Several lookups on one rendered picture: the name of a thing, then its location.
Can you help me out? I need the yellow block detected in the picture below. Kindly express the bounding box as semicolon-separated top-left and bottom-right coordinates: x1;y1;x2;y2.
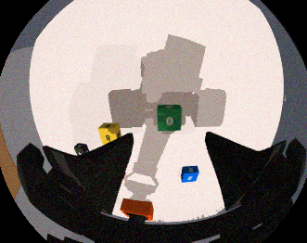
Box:
99;122;121;145

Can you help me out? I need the green block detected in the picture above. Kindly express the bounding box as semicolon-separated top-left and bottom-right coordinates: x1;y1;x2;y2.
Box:
157;104;182;132

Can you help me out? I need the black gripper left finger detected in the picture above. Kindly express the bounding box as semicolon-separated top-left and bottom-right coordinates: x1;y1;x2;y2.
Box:
43;133;134;215

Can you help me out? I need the blue block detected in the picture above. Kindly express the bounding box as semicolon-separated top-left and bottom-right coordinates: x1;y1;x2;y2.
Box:
182;166;198;183

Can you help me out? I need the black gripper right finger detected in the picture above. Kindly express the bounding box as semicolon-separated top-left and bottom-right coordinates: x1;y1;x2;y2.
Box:
205;132;286;211

